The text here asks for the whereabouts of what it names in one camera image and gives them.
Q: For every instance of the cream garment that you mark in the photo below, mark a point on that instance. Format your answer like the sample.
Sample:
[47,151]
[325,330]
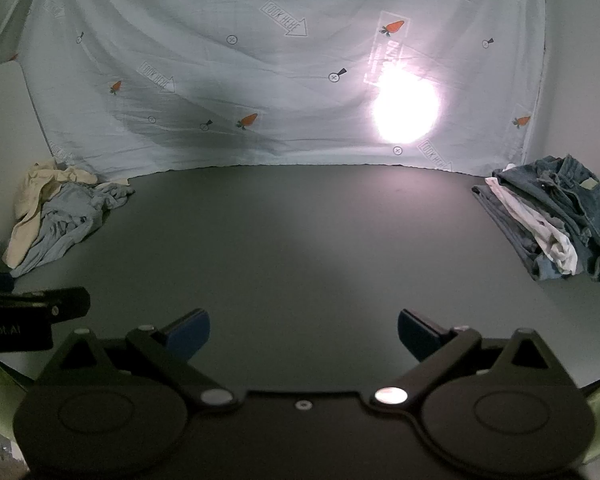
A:
[30,195]

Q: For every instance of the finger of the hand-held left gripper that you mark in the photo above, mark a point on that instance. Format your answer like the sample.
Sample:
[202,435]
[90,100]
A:
[40,302]

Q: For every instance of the white garment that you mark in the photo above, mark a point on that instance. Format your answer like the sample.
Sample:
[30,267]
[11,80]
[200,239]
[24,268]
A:
[555,245]

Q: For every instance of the faded blue denim garment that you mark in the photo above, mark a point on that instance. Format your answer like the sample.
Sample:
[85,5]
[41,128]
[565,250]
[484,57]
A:
[510,230]

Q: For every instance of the dark blue jeans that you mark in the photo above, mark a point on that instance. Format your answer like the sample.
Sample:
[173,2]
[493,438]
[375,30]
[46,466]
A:
[595,210]

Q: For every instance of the carrot printed pale backdrop sheet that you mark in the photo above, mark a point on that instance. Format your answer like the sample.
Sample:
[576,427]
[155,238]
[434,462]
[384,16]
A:
[230,85]

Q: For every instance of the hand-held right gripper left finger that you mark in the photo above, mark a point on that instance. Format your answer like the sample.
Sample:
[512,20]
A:
[187,335]

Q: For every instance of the light blue garment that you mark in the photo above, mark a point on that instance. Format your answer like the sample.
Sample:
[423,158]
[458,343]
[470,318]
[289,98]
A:
[65,225]

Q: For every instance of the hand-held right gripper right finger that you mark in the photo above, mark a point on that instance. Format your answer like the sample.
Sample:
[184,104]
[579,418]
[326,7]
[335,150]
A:
[420,335]

